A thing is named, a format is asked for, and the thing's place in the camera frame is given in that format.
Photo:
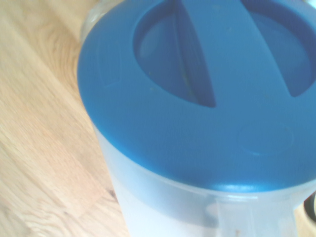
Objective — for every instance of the clear drinking glass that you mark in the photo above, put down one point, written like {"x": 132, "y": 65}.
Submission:
{"x": 90, "y": 18}

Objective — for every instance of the clear pitcher with blue lid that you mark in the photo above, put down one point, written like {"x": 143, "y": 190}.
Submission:
{"x": 172, "y": 123}

